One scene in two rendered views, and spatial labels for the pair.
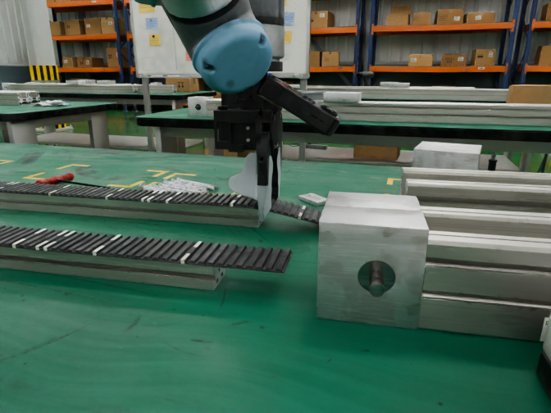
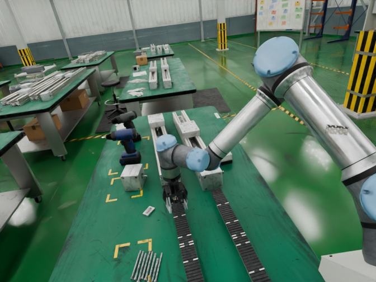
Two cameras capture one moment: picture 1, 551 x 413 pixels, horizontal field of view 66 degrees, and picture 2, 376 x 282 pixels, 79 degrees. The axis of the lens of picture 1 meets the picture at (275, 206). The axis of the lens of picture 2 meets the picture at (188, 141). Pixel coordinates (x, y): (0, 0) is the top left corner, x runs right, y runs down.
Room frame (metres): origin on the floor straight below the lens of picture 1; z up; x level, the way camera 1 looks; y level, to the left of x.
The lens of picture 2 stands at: (0.78, 0.71, 1.53)
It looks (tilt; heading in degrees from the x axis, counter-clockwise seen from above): 29 degrees down; 249
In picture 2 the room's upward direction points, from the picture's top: 7 degrees counter-clockwise
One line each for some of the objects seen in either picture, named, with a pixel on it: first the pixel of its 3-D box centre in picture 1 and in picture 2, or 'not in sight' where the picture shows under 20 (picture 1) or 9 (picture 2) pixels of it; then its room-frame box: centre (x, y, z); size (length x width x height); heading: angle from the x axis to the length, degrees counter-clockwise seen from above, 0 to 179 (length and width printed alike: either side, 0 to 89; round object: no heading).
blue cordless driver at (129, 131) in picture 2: not in sight; (122, 147); (0.72, -0.54, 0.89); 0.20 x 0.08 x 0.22; 161
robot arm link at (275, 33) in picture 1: (255, 45); (171, 169); (0.60, 0.03, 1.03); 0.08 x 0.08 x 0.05
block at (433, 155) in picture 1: (443, 175); (136, 177); (0.71, -0.29, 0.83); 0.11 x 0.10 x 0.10; 153
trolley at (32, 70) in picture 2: not in sight; (44, 85); (1.76, -5.36, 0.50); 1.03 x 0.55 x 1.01; 78
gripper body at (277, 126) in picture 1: (251, 107); (174, 187); (0.60, 0.03, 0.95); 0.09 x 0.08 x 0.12; 78
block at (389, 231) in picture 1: (369, 258); (212, 175); (0.37, -0.09, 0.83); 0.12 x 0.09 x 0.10; 168
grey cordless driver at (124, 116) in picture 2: not in sight; (125, 128); (0.66, -0.80, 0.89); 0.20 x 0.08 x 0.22; 10
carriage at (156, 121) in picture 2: not in sight; (156, 122); (0.42, -0.81, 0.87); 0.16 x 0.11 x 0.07; 78
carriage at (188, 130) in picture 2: not in sight; (188, 131); (0.29, -0.53, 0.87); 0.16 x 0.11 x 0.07; 78
